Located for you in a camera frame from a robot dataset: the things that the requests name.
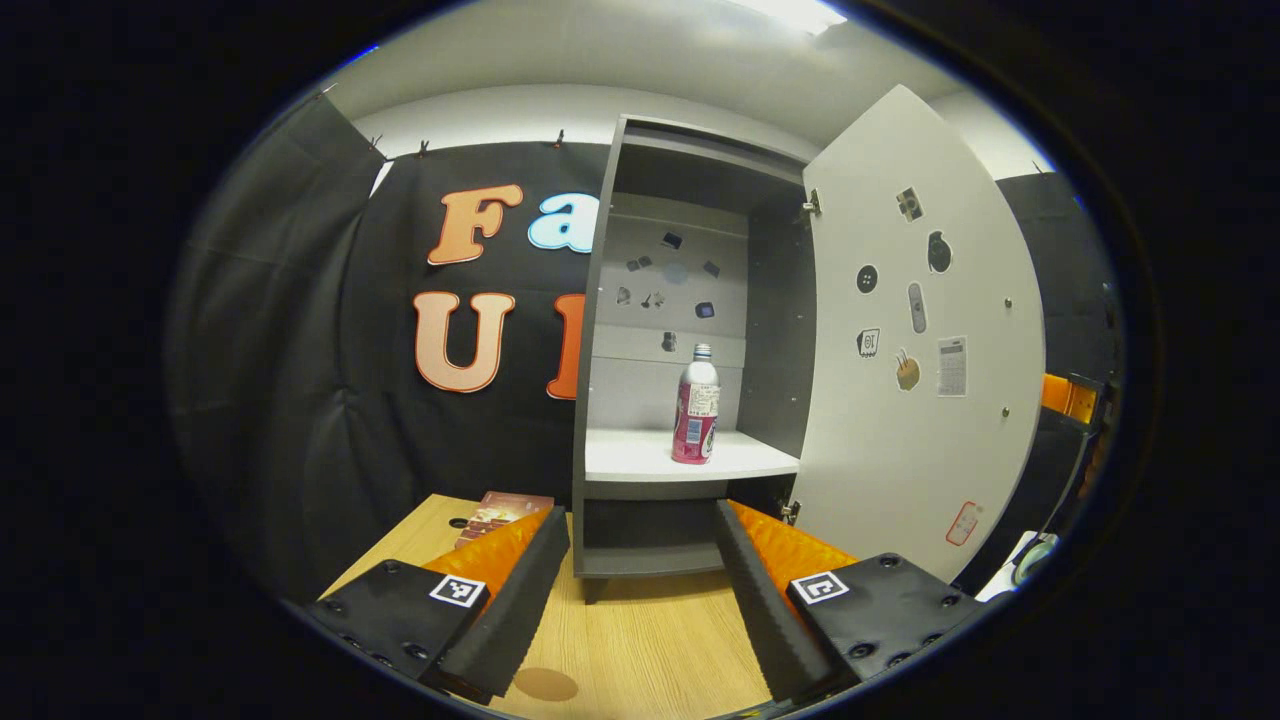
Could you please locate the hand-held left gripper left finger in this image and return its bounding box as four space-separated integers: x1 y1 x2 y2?
305 505 571 706

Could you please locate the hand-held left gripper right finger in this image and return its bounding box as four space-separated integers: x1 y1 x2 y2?
713 498 986 706

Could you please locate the round brown coaster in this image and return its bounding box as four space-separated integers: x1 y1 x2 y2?
513 667 580 703

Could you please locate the white cabinet door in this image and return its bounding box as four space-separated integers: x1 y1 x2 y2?
790 84 1047 583

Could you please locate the silver red label bottle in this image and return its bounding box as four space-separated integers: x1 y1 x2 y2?
671 343 721 466

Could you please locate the white cabinet shelf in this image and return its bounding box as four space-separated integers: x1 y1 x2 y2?
584 428 801 485

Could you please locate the grey cabinet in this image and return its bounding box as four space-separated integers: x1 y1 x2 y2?
572 113 823 606

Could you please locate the stack of books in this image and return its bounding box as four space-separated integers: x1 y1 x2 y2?
455 490 555 549

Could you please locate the black backdrop cloth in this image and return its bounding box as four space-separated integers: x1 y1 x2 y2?
165 92 1121 601

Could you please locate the long ceiling light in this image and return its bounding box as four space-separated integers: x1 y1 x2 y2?
725 0 849 37

